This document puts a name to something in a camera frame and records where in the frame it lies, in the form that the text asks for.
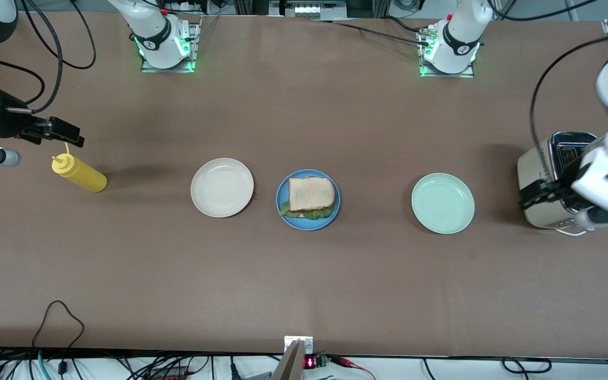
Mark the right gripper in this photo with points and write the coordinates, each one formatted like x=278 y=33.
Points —
x=7 y=122

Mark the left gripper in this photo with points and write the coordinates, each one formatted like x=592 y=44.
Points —
x=561 y=188

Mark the yellow squeeze bottle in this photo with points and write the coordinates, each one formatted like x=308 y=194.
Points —
x=79 y=174

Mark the bread slice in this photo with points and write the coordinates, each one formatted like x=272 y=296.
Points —
x=312 y=192

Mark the green lettuce leaf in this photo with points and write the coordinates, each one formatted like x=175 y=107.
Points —
x=309 y=215

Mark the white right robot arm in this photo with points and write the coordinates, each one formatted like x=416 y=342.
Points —
x=159 y=37

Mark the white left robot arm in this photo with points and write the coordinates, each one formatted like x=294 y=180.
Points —
x=459 y=42

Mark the pale green round plate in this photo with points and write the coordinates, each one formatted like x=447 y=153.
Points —
x=443 y=203

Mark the off-white round plate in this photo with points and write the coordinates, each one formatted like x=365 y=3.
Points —
x=222 y=187

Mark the blue round plate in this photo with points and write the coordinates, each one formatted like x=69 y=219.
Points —
x=309 y=226

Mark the beige chrome toaster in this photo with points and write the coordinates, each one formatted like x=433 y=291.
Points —
x=533 y=169

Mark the red clip lead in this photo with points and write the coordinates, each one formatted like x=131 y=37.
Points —
x=354 y=364

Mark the black orange box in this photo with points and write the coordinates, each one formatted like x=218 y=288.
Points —
x=169 y=372

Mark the grey device with lights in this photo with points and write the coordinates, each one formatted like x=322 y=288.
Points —
x=309 y=9

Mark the red display module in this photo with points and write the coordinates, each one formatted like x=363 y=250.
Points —
x=312 y=362

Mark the grey angled bar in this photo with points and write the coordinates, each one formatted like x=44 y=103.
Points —
x=288 y=364

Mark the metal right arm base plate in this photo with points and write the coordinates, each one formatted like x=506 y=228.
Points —
x=151 y=69

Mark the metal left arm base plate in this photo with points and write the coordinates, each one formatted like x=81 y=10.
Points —
x=430 y=74

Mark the small metal bracket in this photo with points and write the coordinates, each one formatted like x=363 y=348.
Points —
x=291 y=340

